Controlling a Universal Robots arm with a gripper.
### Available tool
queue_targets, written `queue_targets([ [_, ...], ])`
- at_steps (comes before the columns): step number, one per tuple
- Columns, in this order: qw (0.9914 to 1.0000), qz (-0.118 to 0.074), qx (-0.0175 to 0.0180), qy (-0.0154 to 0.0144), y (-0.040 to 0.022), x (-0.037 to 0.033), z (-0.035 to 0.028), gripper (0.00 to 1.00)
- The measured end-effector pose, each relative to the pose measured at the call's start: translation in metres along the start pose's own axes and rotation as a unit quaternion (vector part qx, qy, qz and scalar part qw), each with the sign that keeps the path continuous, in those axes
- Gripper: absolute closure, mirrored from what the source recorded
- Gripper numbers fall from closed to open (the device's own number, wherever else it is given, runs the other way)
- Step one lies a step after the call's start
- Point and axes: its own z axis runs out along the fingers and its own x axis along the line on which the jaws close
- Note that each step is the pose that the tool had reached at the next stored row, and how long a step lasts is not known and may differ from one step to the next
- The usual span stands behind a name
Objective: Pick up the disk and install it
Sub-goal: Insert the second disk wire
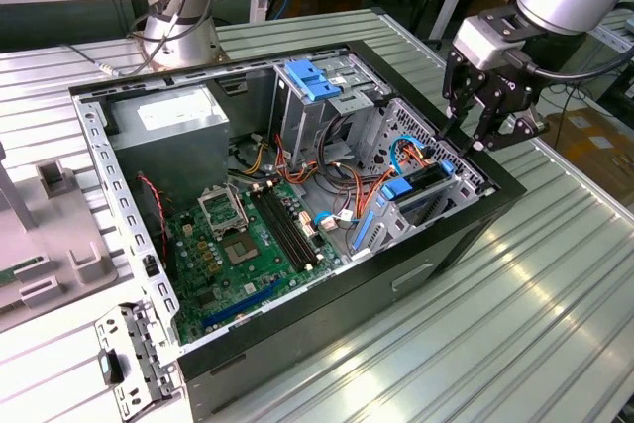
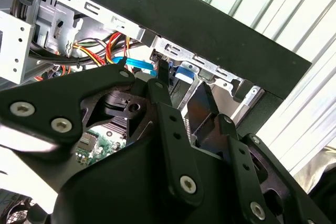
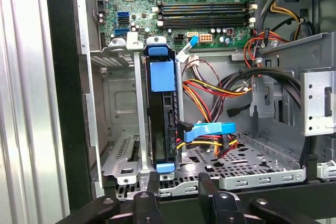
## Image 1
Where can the black PC case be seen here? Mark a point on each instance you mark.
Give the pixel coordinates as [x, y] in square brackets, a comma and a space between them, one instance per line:
[347, 314]

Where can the blue expansion slot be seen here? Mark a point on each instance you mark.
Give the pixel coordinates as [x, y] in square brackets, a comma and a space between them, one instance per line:
[243, 305]

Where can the metal disk bay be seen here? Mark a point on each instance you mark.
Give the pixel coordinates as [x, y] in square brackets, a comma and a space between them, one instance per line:
[391, 235]

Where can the metal slat shelf table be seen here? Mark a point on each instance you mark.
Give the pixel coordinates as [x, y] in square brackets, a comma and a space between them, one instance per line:
[619, 36]

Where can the large brown cardboard box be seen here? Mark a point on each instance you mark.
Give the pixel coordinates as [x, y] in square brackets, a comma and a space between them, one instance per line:
[594, 155]

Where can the blue plastic bay latch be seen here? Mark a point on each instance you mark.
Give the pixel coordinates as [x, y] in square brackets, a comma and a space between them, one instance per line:
[309, 78]

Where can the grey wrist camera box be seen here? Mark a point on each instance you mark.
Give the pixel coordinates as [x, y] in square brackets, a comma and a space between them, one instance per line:
[483, 44]

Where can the green RAM stick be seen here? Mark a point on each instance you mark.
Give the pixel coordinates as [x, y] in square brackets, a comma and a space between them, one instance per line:
[7, 275]

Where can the hard disk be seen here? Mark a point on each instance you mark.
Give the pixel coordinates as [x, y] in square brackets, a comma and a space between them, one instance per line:
[396, 190]

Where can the grey power supply unit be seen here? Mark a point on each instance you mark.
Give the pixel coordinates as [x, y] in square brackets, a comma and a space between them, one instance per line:
[168, 155]

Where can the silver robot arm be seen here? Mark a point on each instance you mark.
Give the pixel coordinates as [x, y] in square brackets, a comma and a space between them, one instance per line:
[183, 54]

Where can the metal optical drive cage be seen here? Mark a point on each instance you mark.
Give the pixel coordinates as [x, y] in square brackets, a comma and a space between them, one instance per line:
[302, 121]

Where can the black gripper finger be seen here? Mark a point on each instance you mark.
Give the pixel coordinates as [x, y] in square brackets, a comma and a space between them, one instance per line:
[463, 86]
[520, 133]

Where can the metal expansion card bracket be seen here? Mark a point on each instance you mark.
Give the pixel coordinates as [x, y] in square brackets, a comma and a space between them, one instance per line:
[143, 339]

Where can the green motherboard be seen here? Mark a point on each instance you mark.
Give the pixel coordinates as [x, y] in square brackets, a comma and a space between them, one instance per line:
[233, 289]

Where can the black RAM slot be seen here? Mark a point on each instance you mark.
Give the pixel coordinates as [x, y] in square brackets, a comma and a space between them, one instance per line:
[280, 232]
[293, 225]

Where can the brown base plate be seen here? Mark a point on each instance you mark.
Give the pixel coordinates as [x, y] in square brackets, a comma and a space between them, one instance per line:
[221, 51]

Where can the CPU socket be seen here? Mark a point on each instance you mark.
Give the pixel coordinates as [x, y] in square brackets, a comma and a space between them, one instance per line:
[240, 247]

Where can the grey parts rack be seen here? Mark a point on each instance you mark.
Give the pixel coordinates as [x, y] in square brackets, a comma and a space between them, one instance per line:
[54, 225]

